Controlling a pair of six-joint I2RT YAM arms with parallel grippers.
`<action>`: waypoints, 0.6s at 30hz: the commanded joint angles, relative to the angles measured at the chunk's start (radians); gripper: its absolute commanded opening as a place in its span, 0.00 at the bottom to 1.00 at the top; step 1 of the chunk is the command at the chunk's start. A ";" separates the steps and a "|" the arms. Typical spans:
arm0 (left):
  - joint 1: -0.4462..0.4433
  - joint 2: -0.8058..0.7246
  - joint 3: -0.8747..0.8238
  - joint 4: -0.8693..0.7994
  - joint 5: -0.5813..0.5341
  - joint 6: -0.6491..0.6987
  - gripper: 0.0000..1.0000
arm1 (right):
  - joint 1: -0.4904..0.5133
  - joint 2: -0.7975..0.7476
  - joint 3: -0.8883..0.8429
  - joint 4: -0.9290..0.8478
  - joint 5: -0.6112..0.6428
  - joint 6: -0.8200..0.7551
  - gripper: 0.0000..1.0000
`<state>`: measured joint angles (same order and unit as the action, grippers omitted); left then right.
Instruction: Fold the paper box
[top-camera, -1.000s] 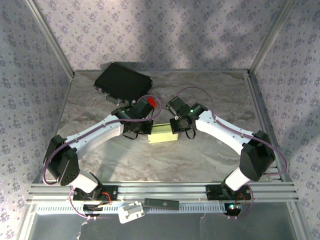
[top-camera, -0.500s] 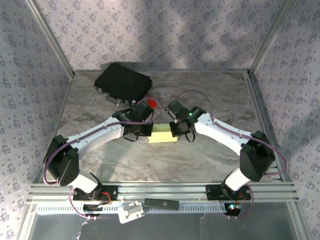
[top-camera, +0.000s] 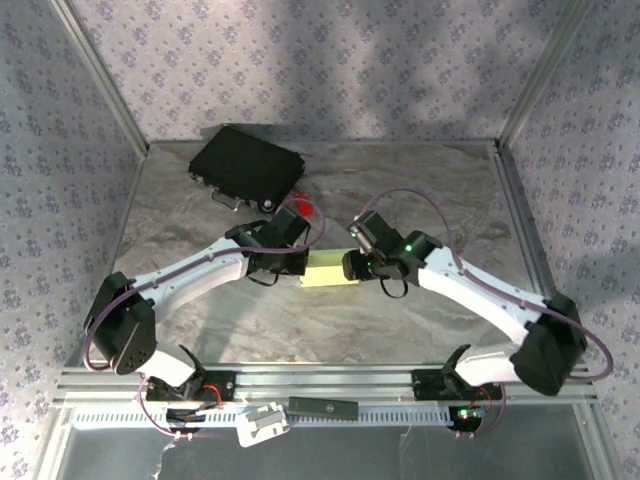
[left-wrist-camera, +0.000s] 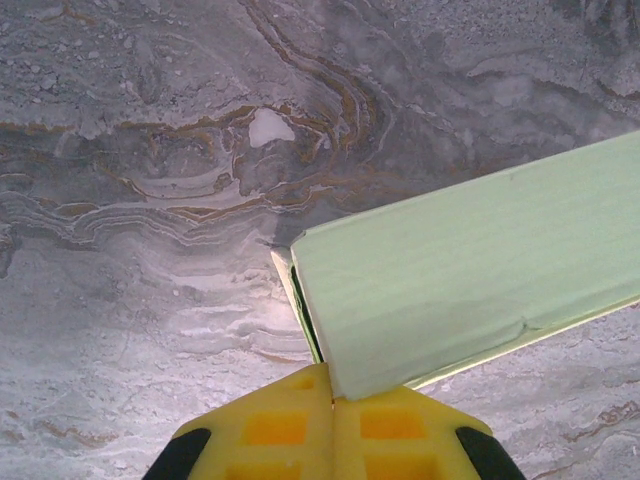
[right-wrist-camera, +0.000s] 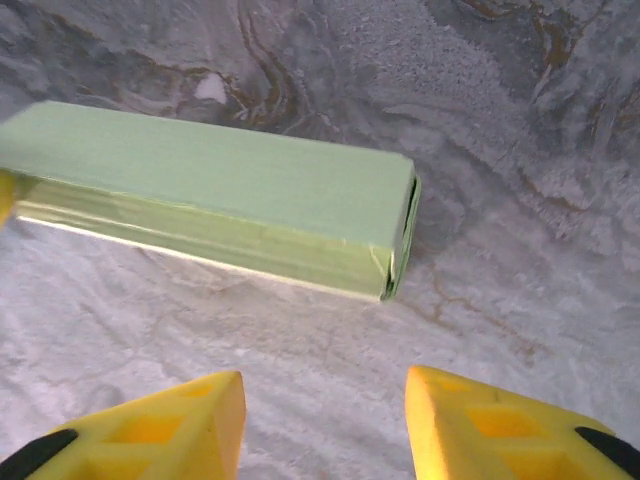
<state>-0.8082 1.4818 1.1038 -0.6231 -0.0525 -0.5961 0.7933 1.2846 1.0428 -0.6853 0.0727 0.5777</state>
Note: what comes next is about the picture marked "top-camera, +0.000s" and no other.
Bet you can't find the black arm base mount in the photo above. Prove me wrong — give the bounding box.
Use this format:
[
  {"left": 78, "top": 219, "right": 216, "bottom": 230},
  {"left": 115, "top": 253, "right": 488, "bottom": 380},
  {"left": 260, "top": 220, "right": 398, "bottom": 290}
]
[
  {"left": 144, "top": 368, "right": 237, "bottom": 402},
  {"left": 410, "top": 367, "right": 501, "bottom": 402}
]

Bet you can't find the aluminium frame rail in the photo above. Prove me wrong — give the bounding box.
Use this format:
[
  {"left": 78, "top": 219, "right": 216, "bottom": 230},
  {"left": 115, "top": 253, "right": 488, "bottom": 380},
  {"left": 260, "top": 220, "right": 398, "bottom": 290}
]
[
  {"left": 493, "top": 141, "right": 559, "bottom": 306},
  {"left": 79, "top": 147, "right": 151, "bottom": 351}
]

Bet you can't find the black hard case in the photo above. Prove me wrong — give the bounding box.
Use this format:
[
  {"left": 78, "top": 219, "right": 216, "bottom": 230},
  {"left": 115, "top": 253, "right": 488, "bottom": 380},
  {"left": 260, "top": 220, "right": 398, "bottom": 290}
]
[{"left": 188, "top": 124, "right": 307, "bottom": 212}]

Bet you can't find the black flat bar device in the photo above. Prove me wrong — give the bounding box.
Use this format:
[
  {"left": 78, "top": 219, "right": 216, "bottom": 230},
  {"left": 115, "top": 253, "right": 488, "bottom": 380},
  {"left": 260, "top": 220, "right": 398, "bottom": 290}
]
[{"left": 288, "top": 395, "right": 360, "bottom": 419}]

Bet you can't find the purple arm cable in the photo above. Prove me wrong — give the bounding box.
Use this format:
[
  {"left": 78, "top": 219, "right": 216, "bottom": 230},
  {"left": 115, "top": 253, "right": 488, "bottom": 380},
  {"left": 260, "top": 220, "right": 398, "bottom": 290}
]
[
  {"left": 81, "top": 198, "right": 326, "bottom": 374},
  {"left": 355, "top": 188, "right": 615, "bottom": 381}
]

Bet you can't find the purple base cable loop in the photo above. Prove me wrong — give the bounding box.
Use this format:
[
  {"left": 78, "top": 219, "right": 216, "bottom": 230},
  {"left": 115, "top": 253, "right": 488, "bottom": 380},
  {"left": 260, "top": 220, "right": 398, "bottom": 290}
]
[
  {"left": 138, "top": 375, "right": 194, "bottom": 442},
  {"left": 452, "top": 387, "right": 508, "bottom": 441}
]

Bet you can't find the light green paper box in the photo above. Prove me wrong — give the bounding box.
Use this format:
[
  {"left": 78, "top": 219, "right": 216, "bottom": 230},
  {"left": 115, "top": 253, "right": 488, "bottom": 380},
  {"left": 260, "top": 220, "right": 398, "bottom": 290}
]
[{"left": 299, "top": 248, "right": 361, "bottom": 290}]

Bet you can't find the small circuit board with LEDs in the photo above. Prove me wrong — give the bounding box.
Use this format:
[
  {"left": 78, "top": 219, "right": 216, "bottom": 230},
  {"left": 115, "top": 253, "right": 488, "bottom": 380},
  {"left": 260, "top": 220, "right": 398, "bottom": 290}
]
[{"left": 451, "top": 403, "right": 490, "bottom": 432}]

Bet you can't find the wide aluminium base rail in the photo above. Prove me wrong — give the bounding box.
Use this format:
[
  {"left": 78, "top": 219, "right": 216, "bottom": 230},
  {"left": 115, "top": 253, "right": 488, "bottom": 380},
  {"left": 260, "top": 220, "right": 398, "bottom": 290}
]
[{"left": 55, "top": 365, "right": 604, "bottom": 407}]

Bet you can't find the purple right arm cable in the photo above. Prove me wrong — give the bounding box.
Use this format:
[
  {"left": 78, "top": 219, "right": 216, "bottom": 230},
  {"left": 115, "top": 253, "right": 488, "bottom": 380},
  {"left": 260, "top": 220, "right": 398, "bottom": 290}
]
[{"left": 355, "top": 188, "right": 615, "bottom": 381}]

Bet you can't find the white slotted cable duct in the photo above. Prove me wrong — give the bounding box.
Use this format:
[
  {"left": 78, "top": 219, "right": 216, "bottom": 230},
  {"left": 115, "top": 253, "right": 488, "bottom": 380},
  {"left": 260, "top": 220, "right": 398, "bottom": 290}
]
[{"left": 72, "top": 403, "right": 454, "bottom": 430}]

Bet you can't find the white plastic bracket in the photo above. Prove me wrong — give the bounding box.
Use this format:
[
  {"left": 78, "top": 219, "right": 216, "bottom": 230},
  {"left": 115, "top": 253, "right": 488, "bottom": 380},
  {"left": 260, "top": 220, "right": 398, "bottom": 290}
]
[{"left": 236, "top": 402, "right": 291, "bottom": 448}]

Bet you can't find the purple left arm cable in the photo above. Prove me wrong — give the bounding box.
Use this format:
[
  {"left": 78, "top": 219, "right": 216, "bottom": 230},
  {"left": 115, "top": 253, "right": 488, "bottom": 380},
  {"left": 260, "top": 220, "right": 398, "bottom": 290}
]
[{"left": 81, "top": 198, "right": 326, "bottom": 374}]

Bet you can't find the small red plastic piece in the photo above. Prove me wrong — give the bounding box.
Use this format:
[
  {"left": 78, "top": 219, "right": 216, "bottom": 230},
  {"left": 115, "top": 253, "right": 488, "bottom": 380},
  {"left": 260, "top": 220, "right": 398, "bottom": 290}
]
[{"left": 291, "top": 192, "right": 315, "bottom": 220}]

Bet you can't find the grey metal panel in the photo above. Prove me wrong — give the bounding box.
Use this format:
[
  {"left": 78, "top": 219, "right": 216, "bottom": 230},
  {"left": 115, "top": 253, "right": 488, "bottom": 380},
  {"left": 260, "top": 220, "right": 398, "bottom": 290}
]
[{"left": 37, "top": 424, "right": 601, "bottom": 480}]

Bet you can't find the aluminium frame post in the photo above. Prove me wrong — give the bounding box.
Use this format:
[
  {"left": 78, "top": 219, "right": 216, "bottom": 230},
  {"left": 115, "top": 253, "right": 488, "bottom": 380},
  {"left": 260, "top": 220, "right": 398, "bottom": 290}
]
[
  {"left": 496, "top": 0, "right": 599, "bottom": 151},
  {"left": 49, "top": 0, "right": 151, "bottom": 154}
]

